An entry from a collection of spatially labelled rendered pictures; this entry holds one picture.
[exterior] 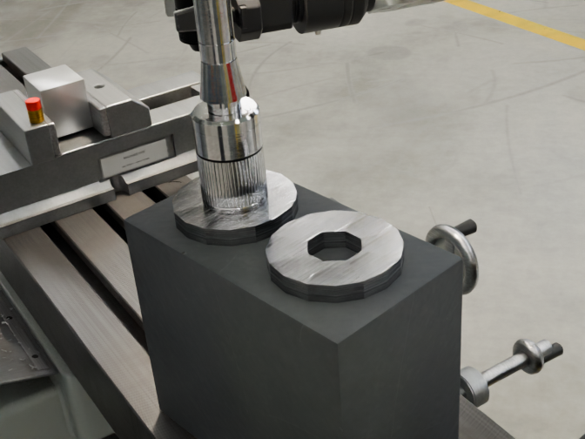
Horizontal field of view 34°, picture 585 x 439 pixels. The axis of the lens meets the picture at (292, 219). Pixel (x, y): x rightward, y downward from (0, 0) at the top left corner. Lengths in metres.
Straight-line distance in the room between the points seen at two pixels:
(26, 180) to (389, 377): 0.59
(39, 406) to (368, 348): 0.53
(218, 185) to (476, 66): 3.23
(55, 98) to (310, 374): 0.59
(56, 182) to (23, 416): 0.26
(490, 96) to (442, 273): 2.98
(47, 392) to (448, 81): 2.86
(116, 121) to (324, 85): 2.65
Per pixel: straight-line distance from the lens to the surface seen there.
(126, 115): 1.10
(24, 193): 1.09
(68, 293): 0.97
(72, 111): 1.11
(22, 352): 1.03
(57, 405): 1.05
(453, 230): 1.46
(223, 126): 0.63
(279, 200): 0.67
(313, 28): 1.05
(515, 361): 1.48
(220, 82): 0.63
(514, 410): 2.17
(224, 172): 0.64
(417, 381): 0.64
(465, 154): 3.16
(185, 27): 1.01
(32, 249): 1.06
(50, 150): 1.08
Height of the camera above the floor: 1.46
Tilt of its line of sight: 31 degrees down
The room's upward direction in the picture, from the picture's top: 5 degrees counter-clockwise
